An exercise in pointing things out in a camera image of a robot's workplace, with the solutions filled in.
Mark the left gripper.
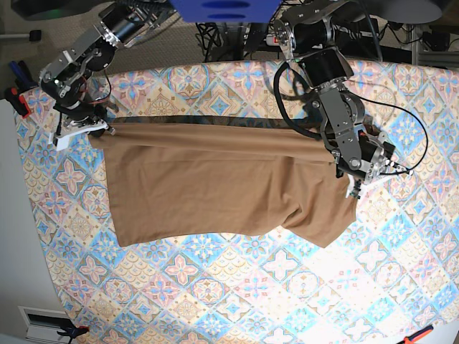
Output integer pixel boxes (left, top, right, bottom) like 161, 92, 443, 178
336, 132, 414, 184

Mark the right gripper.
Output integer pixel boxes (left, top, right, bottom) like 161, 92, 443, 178
53, 102, 115, 138

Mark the brown t-shirt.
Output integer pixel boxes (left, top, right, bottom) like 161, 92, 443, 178
90, 123, 357, 247

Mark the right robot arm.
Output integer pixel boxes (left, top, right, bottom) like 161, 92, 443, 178
39, 1, 176, 150

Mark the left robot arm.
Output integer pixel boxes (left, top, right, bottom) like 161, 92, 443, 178
273, 1, 412, 184

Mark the blue clamp upper left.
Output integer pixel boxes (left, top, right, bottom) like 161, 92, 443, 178
8, 60, 38, 92

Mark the red black clamp left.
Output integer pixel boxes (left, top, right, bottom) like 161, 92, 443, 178
4, 87, 31, 118

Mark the patterned tablecloth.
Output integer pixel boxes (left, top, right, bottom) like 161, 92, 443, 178
15, 61, 458, 343

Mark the orange clamp bottom right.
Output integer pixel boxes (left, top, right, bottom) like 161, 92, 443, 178
402, 325, 434, 344

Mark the white power strip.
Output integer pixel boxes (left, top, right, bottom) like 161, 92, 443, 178
265, 34, 282, 47

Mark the white floor vent box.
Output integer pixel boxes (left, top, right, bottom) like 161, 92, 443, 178
19, 306, 71, 343

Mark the blue black clamp bottom left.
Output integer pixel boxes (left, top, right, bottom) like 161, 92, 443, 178
57, 325, 90, 340

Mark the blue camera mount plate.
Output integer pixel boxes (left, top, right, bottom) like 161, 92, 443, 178
171, 0, 280, 23

